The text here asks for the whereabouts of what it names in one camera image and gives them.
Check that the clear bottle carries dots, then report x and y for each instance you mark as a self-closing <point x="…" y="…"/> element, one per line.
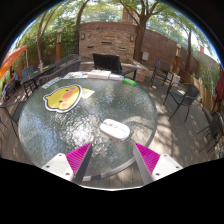
<point x="41" y="66"/>

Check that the white wall box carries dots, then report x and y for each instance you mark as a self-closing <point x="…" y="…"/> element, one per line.
<point x="145" y="55"/>

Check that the large white box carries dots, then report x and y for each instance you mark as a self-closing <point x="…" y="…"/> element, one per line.
<point x="99" y="74"/>

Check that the dark wicker armchair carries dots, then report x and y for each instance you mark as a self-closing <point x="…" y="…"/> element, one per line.
<point x="63" y="68"/>
<point x="66" y="60"/>

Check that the colourful printed sheet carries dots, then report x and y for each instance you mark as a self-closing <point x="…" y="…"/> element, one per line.
<point x="75" y="75"/>

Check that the white bag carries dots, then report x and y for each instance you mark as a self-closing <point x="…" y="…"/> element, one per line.
<point x="175" y="80"/>

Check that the yellow duck-shaped mouse pad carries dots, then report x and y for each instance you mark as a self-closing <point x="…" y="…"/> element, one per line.
<point x="62" y="98"/>

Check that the orange canopy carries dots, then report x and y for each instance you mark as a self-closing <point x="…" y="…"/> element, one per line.
<point x="10" y="60"/>

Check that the green tube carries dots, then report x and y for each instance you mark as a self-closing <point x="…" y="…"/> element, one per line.
<point x="130" y="82"/>

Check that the dark round garden table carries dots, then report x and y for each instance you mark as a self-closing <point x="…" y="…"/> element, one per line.
<point x="35" y="75"/>

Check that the blue garden chair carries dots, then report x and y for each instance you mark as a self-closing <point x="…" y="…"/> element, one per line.
<point x="27" y="71"/>

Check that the small flat white box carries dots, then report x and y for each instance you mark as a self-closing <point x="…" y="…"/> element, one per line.
<point x="116" y="77"/>

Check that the black wicker garden chair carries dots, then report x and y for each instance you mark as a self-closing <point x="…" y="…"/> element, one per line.
<point x="186" y="96"/>

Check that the white computer mouse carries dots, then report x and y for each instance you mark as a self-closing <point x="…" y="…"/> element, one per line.
<point x="115" y="130"/>

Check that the yellow printed card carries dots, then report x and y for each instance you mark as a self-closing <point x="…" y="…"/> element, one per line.
<point x="88" y="92"/>

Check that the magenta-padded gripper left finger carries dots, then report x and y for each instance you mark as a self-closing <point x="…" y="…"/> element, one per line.
<point x="60" y="165"/>

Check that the person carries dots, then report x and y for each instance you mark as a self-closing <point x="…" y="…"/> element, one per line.
<point x="14" y="76"/>

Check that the red closed parasol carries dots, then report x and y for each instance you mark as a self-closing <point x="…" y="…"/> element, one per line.
<point x="220" y="88"/>

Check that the wall lantern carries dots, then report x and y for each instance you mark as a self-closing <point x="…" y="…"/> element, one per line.
<point x="83" y="36"/>
<point x="132" y="38"/>

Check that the wooden lamp post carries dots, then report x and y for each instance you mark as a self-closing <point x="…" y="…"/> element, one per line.
<point x="176" y="58"/>
<point x="59" y="43"/>

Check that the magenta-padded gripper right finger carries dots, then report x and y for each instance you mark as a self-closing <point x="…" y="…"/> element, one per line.
<point x="163" y="166"/>

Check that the dark slatted garden chair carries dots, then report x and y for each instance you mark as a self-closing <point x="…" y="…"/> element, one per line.
<point x="161" y="68"/>

